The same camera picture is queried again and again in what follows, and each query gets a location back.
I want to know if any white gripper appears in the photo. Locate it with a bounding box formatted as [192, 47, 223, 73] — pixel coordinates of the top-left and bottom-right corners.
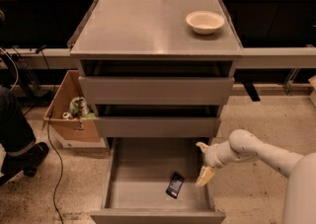
[196, 142, 230, 187]

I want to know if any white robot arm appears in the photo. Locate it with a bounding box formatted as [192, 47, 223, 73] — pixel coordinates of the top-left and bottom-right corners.
[196, 129, 316, 224]

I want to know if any grey bottom drawer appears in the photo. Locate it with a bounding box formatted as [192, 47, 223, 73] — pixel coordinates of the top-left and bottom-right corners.
[91, 138, 225, 224]

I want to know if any grey drawer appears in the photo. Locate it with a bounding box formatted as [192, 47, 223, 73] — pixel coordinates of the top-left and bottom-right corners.
[95, 105, 222, 138]
[78, 69, 234, 106]
[91, 138, 225, 224]

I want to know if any grey middle drawer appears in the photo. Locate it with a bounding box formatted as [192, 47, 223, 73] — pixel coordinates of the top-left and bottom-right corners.
[95, 105, 222, 138]

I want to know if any grey drawer cabinet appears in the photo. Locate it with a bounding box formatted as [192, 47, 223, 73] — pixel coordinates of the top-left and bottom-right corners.
[69, 0, 244, 143]

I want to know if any grey top drawer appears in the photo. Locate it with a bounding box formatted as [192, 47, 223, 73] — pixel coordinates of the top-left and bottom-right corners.
[78, 69, 234, 106]

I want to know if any cardboard box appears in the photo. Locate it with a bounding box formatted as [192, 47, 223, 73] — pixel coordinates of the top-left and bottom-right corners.
[43, 70, 101, 147]

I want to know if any white paper bowl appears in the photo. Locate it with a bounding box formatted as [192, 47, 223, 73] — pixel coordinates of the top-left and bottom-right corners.
[186, 11, 225, 36]

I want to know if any green white crumpled bag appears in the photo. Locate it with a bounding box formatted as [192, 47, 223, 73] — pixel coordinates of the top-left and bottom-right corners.
[69, 97, 95, 119]

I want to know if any small tape roll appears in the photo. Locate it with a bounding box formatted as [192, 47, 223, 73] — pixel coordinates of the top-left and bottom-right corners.
[62, 112, 72, 119]

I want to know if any black shoe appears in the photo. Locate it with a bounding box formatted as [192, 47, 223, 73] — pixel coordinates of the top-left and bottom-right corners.
[1, 142, 49, 177]

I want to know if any person's dark trouser leg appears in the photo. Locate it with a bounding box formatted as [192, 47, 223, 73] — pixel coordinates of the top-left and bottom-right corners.
[0, 87, 36, 157]

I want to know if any black floor cable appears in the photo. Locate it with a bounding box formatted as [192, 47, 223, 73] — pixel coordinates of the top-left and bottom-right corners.
[35, 44, 65, 224]

